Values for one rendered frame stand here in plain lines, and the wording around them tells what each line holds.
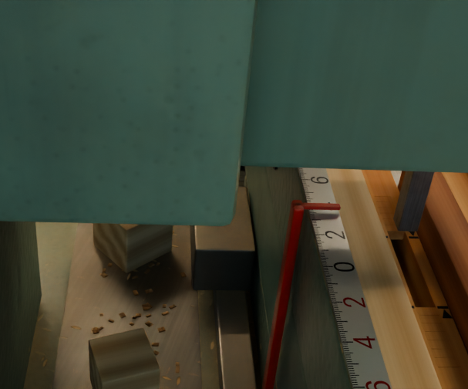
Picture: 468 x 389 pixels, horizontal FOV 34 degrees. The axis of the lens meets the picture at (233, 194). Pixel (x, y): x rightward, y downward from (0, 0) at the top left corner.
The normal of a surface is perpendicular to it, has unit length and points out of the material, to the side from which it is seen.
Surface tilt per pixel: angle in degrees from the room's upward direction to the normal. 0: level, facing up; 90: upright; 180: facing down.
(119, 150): 90
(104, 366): 0
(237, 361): 0
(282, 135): 90
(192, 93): 90
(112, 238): 90
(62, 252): 0
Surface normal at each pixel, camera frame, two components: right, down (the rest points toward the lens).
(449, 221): 0.08, -0.81
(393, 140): 0.07, 0.58
